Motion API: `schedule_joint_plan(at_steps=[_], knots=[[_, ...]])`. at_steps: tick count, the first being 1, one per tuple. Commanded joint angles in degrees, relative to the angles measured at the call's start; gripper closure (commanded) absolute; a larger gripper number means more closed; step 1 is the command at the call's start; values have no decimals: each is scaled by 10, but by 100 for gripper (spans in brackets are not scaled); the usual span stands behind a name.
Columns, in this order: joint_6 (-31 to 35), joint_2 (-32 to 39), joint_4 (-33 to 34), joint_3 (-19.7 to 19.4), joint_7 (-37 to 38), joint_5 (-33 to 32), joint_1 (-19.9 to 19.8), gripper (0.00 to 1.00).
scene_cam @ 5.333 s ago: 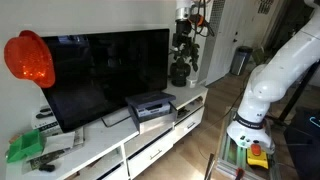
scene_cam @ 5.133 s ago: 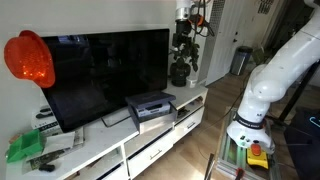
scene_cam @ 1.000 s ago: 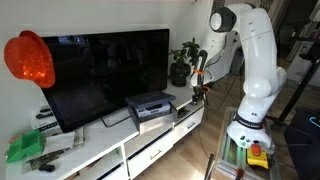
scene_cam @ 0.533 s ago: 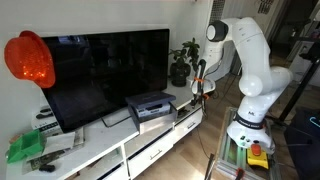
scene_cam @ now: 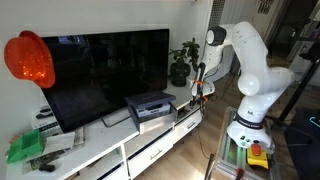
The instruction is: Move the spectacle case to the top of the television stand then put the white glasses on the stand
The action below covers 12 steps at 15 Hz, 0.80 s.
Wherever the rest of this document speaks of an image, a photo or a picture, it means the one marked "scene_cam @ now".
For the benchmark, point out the white drawer right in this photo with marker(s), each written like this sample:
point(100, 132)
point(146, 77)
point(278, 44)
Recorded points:
point(186, 125)

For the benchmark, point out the white router box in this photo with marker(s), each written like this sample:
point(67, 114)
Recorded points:
point(45, 121)

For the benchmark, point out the green plastic tray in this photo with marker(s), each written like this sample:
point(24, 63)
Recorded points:
point(26, 145)

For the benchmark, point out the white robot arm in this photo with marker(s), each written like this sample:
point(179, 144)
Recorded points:
point(260, 84)

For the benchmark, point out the white drawer left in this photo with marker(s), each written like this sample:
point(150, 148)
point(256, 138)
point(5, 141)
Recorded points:
point(145, 157)

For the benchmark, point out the white drawer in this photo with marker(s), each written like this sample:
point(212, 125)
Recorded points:
point(186, 125)
point(145, 157)

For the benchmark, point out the yellow emergency stop box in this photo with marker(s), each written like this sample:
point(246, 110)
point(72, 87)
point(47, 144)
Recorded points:
point(256, 156)

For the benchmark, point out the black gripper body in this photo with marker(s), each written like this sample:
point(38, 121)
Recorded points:
point(197, 97)

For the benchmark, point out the black flat television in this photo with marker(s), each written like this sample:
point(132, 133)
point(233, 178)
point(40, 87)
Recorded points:
point(96, 73)

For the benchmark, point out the potted green plant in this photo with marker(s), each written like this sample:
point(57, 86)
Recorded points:
point(185, 60)

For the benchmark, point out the papers on stand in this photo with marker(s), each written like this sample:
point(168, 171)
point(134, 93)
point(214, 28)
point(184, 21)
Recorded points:
point(55, 147)

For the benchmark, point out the open dark blue box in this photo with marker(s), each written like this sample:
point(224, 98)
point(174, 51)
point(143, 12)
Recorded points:
point(152, 110)

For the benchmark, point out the small black object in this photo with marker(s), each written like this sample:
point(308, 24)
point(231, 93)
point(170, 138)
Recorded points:
point(47, 168)

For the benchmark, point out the white television stand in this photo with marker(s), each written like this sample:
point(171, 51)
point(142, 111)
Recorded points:
point(104, 154)

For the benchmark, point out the red sparkly hat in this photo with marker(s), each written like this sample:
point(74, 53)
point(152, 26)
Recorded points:
point(28, 58)

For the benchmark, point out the black tripod stand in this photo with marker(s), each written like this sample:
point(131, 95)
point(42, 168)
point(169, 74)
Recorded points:
point(313, 55)

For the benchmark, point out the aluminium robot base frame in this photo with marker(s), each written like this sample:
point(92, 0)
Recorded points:
point(230, 158)

